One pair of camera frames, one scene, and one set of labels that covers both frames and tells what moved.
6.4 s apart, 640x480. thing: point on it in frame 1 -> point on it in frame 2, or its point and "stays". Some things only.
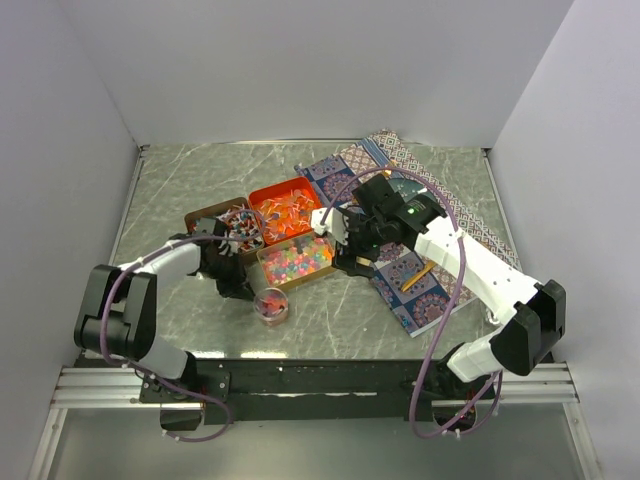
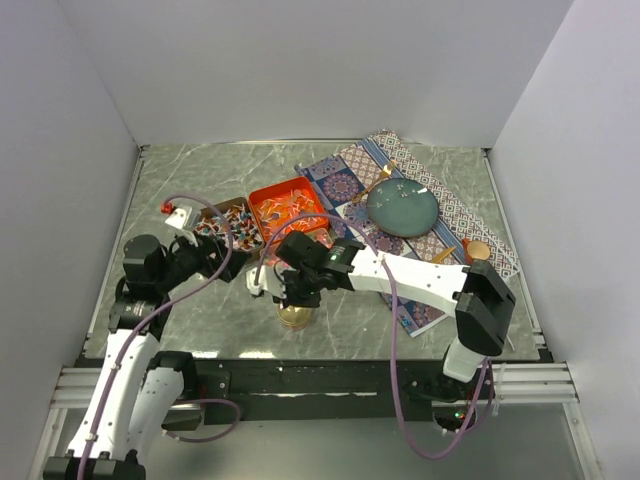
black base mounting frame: (314, 390) stays
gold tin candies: (233, 223) stays
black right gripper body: (365, 236) -> (301, 289)
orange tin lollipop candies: (285, 209) stays
